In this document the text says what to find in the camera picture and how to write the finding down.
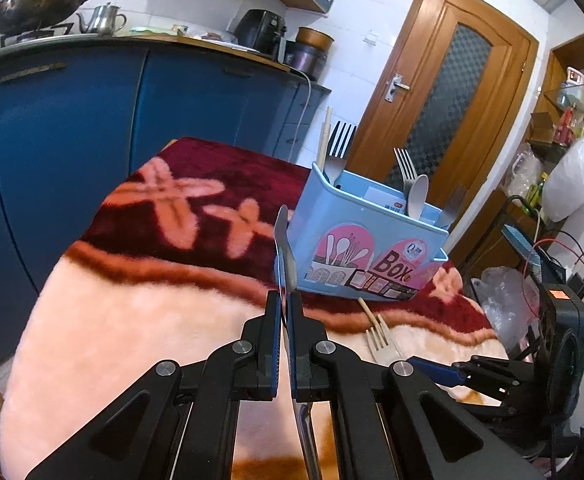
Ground beige plastic fork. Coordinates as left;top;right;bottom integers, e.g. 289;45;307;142
365;314;405;366

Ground steel table knife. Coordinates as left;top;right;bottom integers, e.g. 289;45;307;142
273;205;322;479

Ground grey spoon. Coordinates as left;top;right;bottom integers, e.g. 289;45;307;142
407;174;429;220

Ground bamboo chopstick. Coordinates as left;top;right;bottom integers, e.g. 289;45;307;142
357;297;381;332
316;106;333;170

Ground steel fork ornate handle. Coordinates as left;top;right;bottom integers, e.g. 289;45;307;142
323;120;357;184

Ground steel fork plain handle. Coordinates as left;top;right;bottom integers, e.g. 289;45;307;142
435;185;467;230

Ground blue lower kitchen cabinets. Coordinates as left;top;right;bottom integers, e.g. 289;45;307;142
0;37;328;363

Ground clear plastic bag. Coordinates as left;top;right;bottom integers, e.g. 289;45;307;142
472;266;539;352

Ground red pink floral blanket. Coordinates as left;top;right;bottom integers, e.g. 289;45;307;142
0;138;506;479

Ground light blue chopsticks box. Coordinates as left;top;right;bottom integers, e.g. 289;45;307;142
287;165;448;301

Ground white plastic bag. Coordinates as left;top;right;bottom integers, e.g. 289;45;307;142
541;138;584;222

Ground wooden door with glass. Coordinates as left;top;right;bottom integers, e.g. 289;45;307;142
346;0;539;209

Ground wooden shelf with items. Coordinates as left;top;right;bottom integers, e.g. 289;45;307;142
525;33;584;169

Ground black air fryer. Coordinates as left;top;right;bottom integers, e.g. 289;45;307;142
233;9;286;60

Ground small steel kettle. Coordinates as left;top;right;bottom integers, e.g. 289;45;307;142
76;3;127;37

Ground black wok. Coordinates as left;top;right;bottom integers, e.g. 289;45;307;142
0;0;88;36

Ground red wire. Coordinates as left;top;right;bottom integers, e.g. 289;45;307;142
520;236;584;321

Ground black wire rack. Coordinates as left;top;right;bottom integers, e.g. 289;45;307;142
463;194;573;286

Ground white power cable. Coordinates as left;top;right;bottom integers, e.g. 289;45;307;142
286;66;314;164

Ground silver door handle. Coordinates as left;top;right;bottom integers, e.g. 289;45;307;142
384;74;411;103

